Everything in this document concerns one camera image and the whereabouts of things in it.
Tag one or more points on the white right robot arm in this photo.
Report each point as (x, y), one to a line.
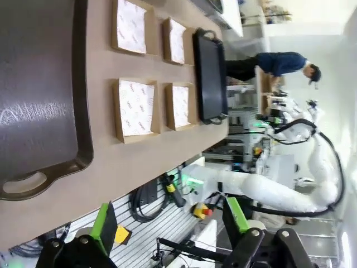
(279, 195)

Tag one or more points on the black tool with yellow label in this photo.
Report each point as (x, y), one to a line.
(178, 199)

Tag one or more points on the white counter top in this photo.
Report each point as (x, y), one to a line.
(231, 14)

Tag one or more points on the yellow red emergency stop button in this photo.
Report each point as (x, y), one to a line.
(200, 211)

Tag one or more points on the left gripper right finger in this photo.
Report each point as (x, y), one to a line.
(237, 220)

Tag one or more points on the person in blue shirt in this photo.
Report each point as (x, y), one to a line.
(279, 62)

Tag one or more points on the tall cardboard carton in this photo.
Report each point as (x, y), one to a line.
(263, 89)

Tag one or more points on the black plastic serving tray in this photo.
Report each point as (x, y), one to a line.
(212, 78)

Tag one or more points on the brown plastic serving tray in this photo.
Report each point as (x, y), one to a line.
(36, 83)

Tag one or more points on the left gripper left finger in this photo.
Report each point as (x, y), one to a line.
(104, 229)

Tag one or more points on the brown cardboard food box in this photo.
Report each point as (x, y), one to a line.
(150, 33)
(193, 106)
(189, 47)
(157, 111)

